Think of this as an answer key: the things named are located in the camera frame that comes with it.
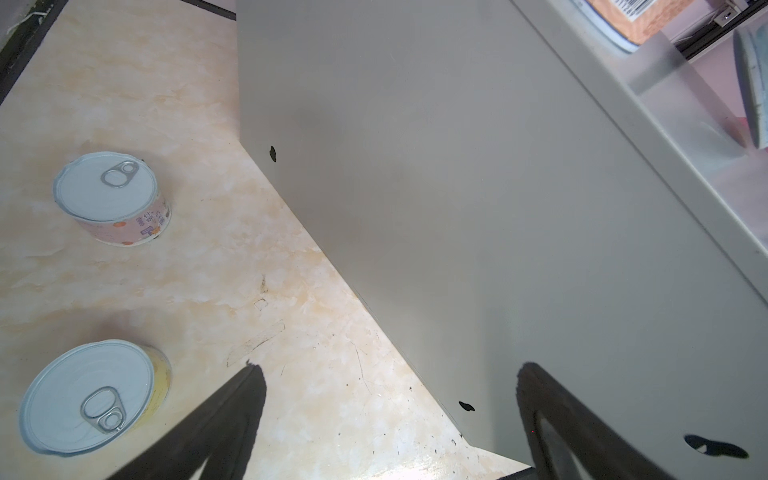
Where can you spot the grey metal cabinet counter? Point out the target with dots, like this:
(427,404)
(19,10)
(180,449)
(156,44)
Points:
(498,186)

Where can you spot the pink label small can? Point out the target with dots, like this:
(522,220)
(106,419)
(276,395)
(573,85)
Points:
(115,197)

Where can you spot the black aluminium frame rail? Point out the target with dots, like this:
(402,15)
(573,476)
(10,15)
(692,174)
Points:
(24,26)

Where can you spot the orange label small can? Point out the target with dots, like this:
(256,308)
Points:
(629,23)

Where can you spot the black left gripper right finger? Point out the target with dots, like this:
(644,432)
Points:
(567,440)

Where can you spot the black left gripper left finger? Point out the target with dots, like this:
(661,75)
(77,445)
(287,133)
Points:
(215,440)

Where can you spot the yellow label small can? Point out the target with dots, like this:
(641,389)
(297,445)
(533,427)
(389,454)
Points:
(91,395)

